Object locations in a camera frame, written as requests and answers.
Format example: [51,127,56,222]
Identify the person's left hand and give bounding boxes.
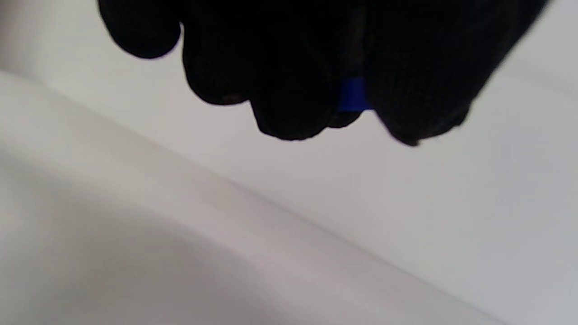
[97,0,549,147]

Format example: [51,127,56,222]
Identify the blue screw cap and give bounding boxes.
[338,78,374,112]

